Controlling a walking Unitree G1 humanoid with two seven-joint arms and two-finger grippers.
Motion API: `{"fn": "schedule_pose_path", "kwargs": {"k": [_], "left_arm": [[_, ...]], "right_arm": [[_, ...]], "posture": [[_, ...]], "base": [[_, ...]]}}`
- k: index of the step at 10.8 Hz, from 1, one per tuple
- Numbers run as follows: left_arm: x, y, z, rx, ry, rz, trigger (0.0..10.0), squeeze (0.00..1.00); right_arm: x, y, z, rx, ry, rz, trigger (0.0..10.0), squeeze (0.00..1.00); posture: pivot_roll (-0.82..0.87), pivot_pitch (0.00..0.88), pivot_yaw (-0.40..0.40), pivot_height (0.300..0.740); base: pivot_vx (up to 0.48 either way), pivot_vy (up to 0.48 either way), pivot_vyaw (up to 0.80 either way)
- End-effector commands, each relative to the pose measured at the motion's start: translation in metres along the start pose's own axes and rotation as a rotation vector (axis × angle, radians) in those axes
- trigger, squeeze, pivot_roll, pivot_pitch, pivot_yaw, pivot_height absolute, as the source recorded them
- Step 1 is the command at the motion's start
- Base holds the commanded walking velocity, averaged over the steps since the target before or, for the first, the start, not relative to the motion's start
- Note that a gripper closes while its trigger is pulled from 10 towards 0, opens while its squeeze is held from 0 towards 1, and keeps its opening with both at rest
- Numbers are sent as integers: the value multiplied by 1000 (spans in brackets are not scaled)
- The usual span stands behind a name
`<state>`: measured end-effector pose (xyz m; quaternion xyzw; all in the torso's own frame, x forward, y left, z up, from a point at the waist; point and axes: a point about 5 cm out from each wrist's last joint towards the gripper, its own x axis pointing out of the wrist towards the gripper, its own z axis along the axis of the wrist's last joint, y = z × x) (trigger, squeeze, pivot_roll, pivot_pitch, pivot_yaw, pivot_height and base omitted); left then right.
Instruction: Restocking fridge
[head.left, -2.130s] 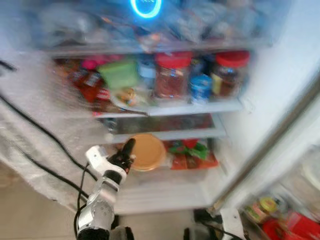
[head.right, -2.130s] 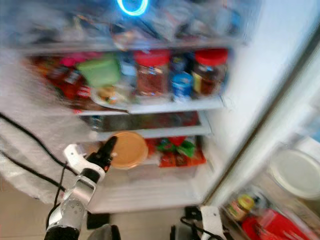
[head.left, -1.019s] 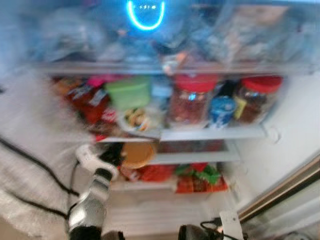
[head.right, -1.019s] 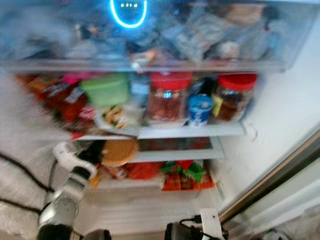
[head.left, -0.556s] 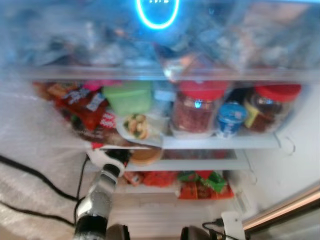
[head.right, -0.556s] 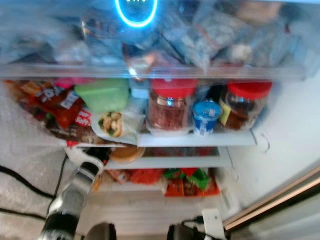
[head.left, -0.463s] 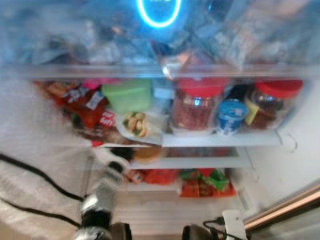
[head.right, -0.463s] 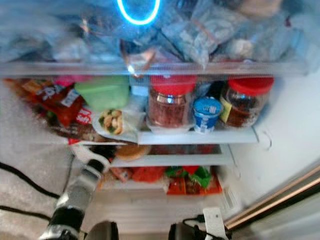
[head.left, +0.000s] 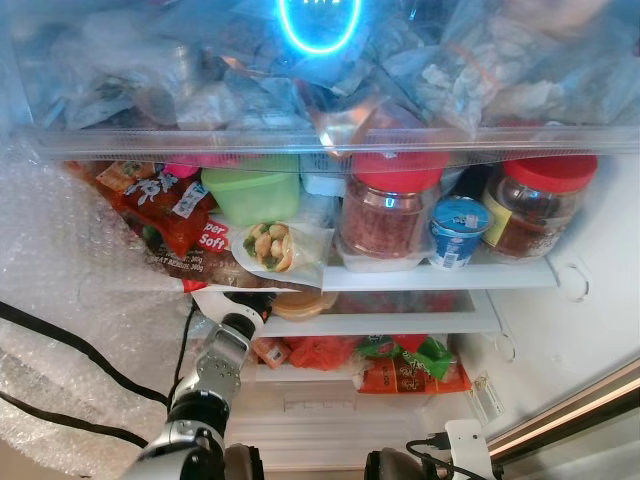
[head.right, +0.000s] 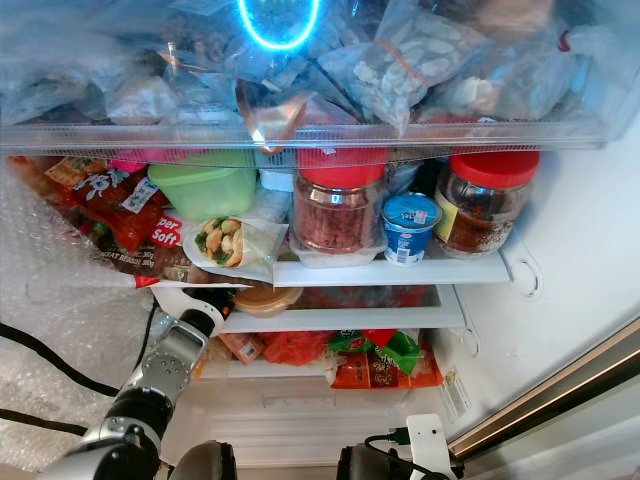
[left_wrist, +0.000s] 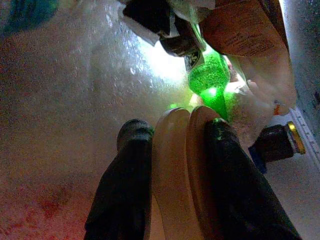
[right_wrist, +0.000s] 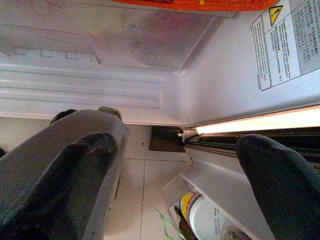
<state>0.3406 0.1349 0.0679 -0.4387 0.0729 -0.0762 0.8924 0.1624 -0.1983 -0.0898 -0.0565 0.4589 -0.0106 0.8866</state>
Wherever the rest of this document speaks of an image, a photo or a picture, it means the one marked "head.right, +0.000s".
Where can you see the black fridge white inside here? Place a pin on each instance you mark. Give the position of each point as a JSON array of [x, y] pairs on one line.
[[580, 220]]

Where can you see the blue yogurt cup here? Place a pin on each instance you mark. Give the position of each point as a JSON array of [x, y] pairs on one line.
[[410, 228]]

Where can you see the red and green food bag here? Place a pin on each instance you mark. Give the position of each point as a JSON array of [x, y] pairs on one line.
[[385, 368]]

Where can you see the red lid jar plain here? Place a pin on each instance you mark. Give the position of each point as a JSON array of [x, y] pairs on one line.
[[338, 210]]

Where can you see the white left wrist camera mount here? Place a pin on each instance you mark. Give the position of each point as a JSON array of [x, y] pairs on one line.
[[178, 298]]

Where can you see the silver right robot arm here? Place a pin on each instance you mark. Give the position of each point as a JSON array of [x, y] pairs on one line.
[[365, 465]]

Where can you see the clear bag of white dumplings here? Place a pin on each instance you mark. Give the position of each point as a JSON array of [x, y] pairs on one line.
[[410, 65]]

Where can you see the red lid jar yellow label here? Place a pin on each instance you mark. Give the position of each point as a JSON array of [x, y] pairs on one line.
[[485, 200]]

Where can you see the packaged wrap sandwich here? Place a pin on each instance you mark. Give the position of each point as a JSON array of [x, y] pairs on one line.
[[225, 242]]

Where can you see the tan lidded bowl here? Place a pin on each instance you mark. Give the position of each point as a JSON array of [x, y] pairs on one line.
[[268, 300]]

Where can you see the white label sticker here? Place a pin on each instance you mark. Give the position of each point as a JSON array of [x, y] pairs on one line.
[[455, 396]]

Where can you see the red snack bag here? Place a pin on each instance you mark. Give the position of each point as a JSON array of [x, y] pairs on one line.
[[115, 200]]

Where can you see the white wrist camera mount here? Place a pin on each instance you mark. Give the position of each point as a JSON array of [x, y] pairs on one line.
[[430, 445], [178, 298]]

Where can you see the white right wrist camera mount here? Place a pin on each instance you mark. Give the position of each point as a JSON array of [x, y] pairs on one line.
[[430, 445]]

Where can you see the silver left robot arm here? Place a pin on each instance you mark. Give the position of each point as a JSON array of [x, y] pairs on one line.
[[150, 385]]

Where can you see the clear fridge drawer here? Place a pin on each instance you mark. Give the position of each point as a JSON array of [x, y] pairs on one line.
[[100, 90]]

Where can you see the red soft bread bag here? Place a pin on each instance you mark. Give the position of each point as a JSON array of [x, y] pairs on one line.
[[163, 240]]

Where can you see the small red food packet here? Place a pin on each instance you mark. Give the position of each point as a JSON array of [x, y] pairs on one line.
[[292, 348]]

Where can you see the bubble wrap sheet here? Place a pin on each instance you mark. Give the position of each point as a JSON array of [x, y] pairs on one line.
[[50, 260]]

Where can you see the white fridge crisper drawer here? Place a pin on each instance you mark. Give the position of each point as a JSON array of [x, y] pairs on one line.
[[290, 425]]

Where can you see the green plastic container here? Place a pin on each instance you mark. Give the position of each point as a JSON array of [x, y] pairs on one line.
[[202, 188]]

